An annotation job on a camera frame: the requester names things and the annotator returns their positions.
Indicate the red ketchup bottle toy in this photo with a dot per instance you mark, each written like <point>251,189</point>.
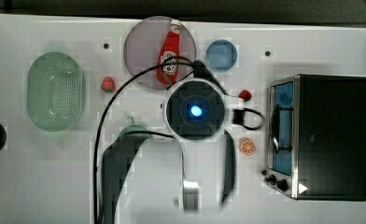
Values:
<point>169,52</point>

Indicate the black steel toaster oven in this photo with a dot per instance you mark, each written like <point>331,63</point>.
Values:
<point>316,140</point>

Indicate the red strawberry toy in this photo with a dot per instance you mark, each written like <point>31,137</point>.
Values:
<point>245,95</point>

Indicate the grey round plate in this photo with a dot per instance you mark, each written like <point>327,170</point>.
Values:
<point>143,44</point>

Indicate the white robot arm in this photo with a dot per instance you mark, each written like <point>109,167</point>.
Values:
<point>195,112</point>

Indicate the pink strawberry toy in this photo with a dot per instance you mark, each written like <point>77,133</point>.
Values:
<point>108,84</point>

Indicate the orange slice toy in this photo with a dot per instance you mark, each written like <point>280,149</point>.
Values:
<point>247,146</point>

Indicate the green perforated colander basket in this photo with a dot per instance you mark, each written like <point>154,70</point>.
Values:
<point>55,87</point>

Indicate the blue round bowl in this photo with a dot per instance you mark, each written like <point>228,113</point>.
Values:
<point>221,55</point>

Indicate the green cup with handle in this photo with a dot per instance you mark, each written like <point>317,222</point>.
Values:
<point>134,131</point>

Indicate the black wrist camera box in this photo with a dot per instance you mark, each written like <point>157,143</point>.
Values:
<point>238,116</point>

